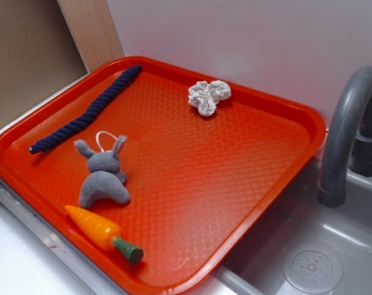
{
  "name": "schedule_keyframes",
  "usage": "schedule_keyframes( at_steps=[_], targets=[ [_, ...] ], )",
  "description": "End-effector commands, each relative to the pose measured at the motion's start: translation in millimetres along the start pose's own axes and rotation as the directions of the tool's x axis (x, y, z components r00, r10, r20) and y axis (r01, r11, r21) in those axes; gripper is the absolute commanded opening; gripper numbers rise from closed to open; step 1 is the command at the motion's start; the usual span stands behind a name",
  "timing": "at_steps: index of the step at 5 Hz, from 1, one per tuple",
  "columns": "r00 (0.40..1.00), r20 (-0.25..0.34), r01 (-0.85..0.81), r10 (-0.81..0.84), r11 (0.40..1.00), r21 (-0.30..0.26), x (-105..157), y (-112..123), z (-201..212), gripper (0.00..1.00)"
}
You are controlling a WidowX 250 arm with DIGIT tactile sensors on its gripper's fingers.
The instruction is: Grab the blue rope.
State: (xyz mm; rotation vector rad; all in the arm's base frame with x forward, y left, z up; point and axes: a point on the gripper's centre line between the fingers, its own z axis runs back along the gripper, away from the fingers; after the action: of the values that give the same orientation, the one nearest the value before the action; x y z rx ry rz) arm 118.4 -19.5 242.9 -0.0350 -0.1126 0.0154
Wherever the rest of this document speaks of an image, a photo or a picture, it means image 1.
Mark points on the brown cardboard panel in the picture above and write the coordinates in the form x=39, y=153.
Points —
x=38, y=56

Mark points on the grey plush bunny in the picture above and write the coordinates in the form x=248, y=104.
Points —
x=106, y=180

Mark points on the grey plastic toy sink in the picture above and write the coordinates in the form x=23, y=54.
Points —
x=299, y=246

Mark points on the grey plastic toy faucet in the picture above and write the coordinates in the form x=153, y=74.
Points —
x=349, y=141

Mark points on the orange plastic toy carrot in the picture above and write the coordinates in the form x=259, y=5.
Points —
x=104, y=233

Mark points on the orange plastic tray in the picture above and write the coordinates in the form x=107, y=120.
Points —
x=197, y=184

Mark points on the crumpled white paper ball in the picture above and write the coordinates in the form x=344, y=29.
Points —
x=205, y=96

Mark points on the light wooden board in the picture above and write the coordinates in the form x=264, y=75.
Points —
x=93, y=31

